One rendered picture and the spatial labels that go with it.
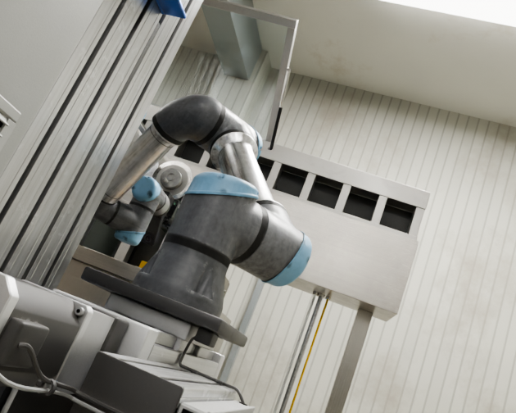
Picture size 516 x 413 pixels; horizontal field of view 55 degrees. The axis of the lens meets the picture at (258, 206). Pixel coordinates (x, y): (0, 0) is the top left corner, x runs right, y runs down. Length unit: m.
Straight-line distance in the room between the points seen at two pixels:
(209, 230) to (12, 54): 0.40
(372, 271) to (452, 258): 1.56
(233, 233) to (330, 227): 1.23
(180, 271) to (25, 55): 0.39
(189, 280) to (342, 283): 1.26
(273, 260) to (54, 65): 0.49
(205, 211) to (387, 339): 2.63
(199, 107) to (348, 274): 1.03
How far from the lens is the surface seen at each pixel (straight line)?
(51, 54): 0.56
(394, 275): 2.00
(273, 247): 0.86
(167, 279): 0.76
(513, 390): 3.46
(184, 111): 1.19
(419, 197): 2.11
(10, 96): 0.53
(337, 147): 3.71
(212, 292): 0.78
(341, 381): 2.09
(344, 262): 1.98
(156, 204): 1.46
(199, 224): 0.79
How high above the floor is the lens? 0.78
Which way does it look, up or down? 17 degrees up
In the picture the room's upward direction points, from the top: 22 degrees clockwise
